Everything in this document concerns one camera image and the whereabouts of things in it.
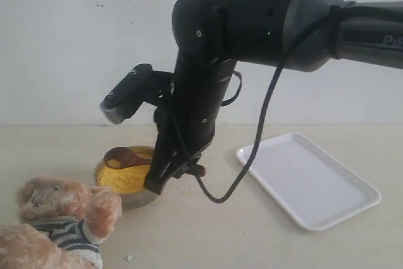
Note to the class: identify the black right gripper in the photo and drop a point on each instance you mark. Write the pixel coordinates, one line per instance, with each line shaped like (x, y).
(196, 97)

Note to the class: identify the brown wooden spoon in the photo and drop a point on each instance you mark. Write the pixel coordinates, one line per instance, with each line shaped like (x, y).
(124, 157)

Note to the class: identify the tan teddy bear striped shirt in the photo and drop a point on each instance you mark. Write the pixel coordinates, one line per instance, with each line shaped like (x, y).
(62, 224)

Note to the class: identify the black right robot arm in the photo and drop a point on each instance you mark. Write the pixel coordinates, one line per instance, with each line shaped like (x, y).
(214, 35)

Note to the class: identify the yellow millet grain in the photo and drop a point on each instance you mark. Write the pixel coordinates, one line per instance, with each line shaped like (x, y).
(126, 177)

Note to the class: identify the stainless steel bowl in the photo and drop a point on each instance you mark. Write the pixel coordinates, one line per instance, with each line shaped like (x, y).
(138, 198)

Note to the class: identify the white rectangular plastic tray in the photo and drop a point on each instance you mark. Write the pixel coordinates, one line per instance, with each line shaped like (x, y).
(311, 186)

